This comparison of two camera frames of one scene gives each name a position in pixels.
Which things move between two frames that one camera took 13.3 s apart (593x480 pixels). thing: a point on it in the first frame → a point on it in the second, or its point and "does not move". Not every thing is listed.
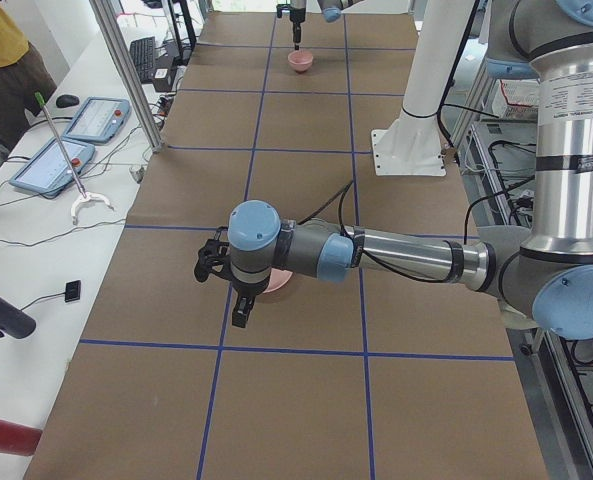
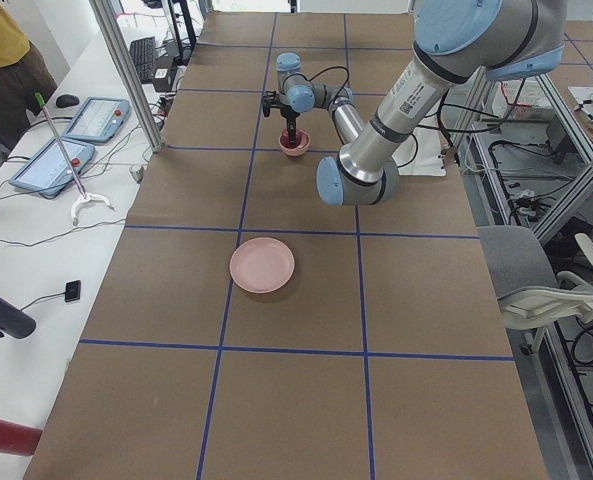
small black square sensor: [72, 291] does not move
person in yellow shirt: [9, 72] does not move
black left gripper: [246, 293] → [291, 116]
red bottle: [5, 437] does not move
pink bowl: [300, 60] → [297, 148]
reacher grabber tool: [84, 197] does not move
